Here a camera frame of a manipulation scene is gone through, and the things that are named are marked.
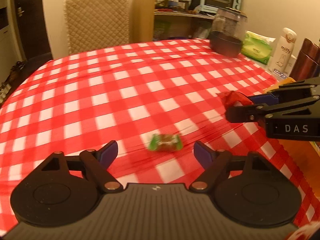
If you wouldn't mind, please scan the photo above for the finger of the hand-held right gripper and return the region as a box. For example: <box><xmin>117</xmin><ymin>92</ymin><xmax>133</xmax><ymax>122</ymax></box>
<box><xmin>225</xmin><ymin>95</ymin><xmax>320</xmax><ymax>123</ymax></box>
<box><xmin>249</xmin><ymin>77</ymin><xmax>320</xmax><ymax>105</ymax></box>

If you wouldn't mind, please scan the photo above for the wooden shelf unit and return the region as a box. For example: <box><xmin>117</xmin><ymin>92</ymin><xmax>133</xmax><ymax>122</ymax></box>
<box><xmin>132</xmin><ymin>0</ymin><xmax>218</xmax><ymax>42</ymax></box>

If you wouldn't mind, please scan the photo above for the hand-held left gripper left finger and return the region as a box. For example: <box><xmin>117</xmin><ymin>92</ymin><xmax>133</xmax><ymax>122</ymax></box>
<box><xmin>41</xmin><ymin>140</ymin><xmax>123</xmax><ymax>193</ymax></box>

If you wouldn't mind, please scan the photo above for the dark wooden door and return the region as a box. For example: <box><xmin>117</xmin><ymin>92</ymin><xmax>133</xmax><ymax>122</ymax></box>
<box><xmin>14</xmin><ymin>0</ymin><xmax>52</xmax><ymax>61</ymax></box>

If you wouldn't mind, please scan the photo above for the red patterned cloth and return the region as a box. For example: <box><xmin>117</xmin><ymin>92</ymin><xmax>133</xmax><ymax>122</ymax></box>
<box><xmin>287</xmin><ymin>221</ymin><xmax>320</xmax><ymax>240</ymax></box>

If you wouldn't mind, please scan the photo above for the dark glass jar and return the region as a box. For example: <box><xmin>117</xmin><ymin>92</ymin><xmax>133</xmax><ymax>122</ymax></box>
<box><xmin>209</xmin><ymin>7</ymin><xmax>248</xmax><ymax>58</ymax></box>

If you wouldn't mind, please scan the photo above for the brown metallic canister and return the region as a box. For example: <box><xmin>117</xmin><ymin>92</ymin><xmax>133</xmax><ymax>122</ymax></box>
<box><xmin>289</xmin><ymin>38</ymin><xmax>320</xmax><ymax>82</ymax></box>

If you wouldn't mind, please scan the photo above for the green tissue pack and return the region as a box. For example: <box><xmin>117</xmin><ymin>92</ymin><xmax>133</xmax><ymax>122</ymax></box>
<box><xmin>240</xmin><ymin>31</ymin><xmax>276</xmax><ymax>65</ymax></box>

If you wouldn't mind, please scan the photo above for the red snack packet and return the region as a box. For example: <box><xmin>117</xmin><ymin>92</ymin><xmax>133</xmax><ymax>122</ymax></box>
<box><xmin>216</xmin><ymin>91</ymin><xmax>253</xmax><ymax>109</ymax></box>

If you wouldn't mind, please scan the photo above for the chair with quilted beige cover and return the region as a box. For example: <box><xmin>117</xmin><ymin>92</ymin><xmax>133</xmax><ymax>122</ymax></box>
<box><xmin>63</xmin><ymin>0</ymin><xmax>130</xmax><ymax>55</ymax></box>

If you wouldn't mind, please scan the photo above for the yellow plastic tray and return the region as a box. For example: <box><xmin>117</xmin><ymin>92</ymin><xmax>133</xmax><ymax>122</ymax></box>
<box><xmin>265</xmin><ymin>77</ymin><xmax>320</xmax><ymax>156</ymax></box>

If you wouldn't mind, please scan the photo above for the red checkered tablecloth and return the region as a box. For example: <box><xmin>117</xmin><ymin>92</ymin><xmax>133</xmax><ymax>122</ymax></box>
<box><xmin>0</xmin><ymin>39</ymin><xmax>320</xmax><ymax>230</ymax></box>

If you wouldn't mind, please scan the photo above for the shoe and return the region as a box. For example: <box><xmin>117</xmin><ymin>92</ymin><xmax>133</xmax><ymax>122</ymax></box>
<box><xmin>0</xmin><ymin>81</ymin><xmax>12</xmax><ymax>103</ymax></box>
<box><xmin>10</xmin><ymin>61</ymin><xmax>26</xmax><ymax>81</ymax></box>

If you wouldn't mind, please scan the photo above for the small white cup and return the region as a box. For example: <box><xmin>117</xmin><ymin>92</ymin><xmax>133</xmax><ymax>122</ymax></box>
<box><xmin>285</xmin><ymin>54</ymin><xmax>298</xmax><ymax>77</ymax></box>

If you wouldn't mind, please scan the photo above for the green candy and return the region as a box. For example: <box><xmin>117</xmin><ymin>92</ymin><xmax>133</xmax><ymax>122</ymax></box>
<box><xmin>147</xmin><ymin>133</ymin><xmax>184</xmax><ymax>153</ymax></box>

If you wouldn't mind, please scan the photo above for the white insulated bottle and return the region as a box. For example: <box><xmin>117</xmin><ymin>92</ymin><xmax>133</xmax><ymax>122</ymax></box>
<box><xmin>268</xmin><ymin>27</ymin><xmax>298</xmax><ymax>75</ymax></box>

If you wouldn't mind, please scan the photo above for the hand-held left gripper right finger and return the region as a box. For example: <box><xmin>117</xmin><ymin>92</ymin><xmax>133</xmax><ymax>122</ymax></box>
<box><xmin>189</xmin><ymin>140</ymin><xmax>272</xmax><ymax>193</ymax></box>

